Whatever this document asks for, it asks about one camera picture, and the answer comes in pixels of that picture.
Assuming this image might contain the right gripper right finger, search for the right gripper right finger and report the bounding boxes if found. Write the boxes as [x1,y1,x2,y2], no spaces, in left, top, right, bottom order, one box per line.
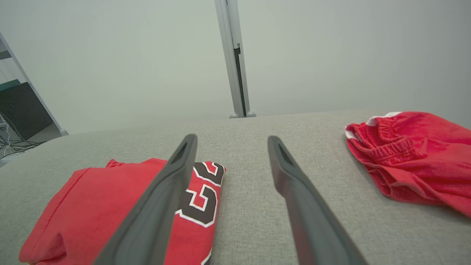
[267,135,369,265]

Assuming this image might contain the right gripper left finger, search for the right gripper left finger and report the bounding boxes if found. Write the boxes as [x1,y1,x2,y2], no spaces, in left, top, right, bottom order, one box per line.
[93,134,198,265]

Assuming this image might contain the red basketball jersey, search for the red basketball jersey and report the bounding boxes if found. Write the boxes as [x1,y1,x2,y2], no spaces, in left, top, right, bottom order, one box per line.
[18,158,226,265]

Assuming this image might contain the red basketball shorts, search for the red basketball shorts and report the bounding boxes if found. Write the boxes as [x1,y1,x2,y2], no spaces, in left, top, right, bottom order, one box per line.
[344,111,471,218]

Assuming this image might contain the black cabinet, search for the black cabinet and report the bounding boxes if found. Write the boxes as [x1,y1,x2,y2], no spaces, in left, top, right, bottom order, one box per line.
[0,79,54,141]

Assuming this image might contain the loose floor cables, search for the loose floor cables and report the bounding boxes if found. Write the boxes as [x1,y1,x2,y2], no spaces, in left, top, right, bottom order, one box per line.
[0,113,38,161]

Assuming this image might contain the slanted grey frame post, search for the slanted grey frame post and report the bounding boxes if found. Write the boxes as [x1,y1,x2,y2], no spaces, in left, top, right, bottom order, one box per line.
[0,31,70,137]

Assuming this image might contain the grey metal partition post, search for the grey metal partition post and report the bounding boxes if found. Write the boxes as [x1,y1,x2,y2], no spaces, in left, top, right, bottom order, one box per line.
[214,0,257,119]

